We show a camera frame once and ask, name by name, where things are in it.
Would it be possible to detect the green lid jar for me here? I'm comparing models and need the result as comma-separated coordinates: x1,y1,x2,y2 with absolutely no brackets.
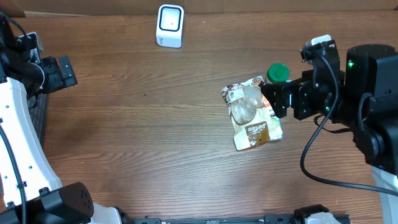
267,63,290,83

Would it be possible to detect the snack bag brown white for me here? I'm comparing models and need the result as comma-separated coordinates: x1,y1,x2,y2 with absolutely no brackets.
221,76,284,151

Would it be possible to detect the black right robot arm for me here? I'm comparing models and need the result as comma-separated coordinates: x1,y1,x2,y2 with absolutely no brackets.
261,40,397,223

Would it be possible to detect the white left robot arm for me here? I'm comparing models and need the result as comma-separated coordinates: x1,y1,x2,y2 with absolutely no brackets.
1,14,130,224

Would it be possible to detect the white barcode scanner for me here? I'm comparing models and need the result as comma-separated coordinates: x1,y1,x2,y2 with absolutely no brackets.
155,4,185,49

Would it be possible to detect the black mesh basket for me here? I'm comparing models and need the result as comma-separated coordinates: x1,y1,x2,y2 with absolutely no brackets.
27,94,49,146

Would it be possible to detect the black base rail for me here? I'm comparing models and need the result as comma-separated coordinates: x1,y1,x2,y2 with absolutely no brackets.
132,214,294,224

